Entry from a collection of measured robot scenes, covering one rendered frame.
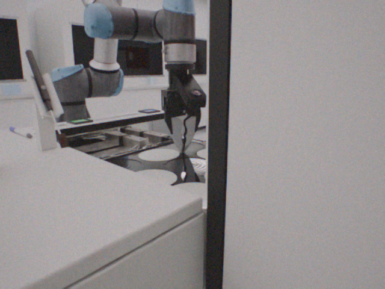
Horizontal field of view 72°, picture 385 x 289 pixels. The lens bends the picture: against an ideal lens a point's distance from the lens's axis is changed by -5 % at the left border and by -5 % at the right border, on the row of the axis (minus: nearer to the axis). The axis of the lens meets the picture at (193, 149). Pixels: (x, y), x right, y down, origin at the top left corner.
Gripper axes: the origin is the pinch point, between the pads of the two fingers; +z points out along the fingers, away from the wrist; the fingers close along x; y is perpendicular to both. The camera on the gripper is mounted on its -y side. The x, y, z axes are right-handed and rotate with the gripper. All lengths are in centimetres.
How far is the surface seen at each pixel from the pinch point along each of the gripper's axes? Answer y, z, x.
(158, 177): -13.9, 1.5, 9.9
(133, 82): 375, -4, -46
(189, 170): -12.3, 1.6, 2.9
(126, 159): 0.1, 1.5, 14.2
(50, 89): -10.2, -15.6, 27.4
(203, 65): 456, -31, -196
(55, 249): -42.5, -5.0, 25.0
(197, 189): -22.0, 1.5, 5.1
